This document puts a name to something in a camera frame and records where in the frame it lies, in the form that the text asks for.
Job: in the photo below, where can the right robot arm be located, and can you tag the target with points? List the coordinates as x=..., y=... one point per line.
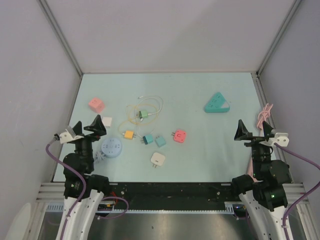
x=262, y=192

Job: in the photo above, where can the white square adapter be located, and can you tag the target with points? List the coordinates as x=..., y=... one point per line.
x=157, y=159

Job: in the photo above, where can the green charger plug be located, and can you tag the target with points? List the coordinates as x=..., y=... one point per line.
x=142, y=114

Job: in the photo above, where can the light teal charger plug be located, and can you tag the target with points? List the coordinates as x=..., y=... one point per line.
x=160, y=141

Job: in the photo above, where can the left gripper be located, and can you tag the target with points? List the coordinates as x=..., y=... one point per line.
x=98, y=128

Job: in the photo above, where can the grey cable duct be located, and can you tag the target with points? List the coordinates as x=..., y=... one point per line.
x=58, y=207

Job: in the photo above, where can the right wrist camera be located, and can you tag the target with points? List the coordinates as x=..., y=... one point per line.
x=276, y=138

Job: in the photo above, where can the pink square adapter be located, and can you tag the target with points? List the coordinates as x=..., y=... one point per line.
x=179, y=136

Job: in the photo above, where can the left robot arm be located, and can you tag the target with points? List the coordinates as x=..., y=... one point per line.
x=83, y=190

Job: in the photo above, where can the teal triangular power strip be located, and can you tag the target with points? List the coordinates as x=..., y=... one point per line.
x=217, y=104

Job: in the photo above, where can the pink power strip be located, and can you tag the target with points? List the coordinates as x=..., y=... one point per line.
x=250, y=170

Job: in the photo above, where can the white cube charger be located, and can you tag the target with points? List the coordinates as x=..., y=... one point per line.
x=107, y=121

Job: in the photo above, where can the blue round power strip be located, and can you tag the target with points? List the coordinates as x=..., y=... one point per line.
x=111, y=147

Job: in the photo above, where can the yellow charger plug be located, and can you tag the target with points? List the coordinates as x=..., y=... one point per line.
x=129, y=135

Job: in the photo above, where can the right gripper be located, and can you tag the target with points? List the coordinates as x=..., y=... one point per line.
x=242, y=133

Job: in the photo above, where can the pink cube socket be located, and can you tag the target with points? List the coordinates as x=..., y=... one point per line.
x=96, y=105

